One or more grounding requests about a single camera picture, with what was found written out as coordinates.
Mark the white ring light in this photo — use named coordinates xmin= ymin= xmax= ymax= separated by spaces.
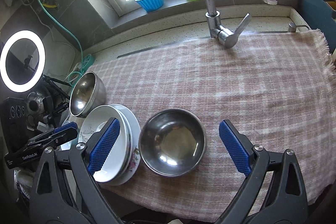
xmin=1 ymin=30 xmax=46 ymax=93

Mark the teal hose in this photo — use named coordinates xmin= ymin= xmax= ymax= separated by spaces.
xmin=35 ymin=0 xmax=91 ymax=87

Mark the black tripod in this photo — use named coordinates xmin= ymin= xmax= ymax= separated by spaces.
xmin=41 ymin=74 xmax=71 ymax=100

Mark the white plate pink flower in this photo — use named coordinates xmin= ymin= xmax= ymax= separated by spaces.
xmin=108 ymin=104 xmax=141 ymax=186

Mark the small stainless steel bowl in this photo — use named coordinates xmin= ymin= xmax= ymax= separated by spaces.
xmin=138 ymin=108 xmax=207 ymax=178

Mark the white plate grey branch pattern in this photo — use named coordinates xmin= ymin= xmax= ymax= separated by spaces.
xmin=79 ymin=105 xmax=133 ymax=182

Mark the blue fluted cup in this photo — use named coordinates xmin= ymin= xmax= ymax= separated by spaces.
xmin=135 ymin=0 xmax=163 ymax=12

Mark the large stainless steel bowl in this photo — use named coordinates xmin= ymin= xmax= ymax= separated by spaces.
xmin=70 ymin=72 xmax=106 ymax=118

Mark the white power cable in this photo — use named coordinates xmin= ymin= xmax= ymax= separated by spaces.
xmin=26 ymin=0 xmax=79 ymax=75

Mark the steel pot lid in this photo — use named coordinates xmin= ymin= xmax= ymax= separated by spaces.
xmin=26 ymin=85 xmax=54 ymax=123

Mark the chrome kitchen faucet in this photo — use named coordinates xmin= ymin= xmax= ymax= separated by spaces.
xmin=190 ymin=0 xmax=252 ymax=50

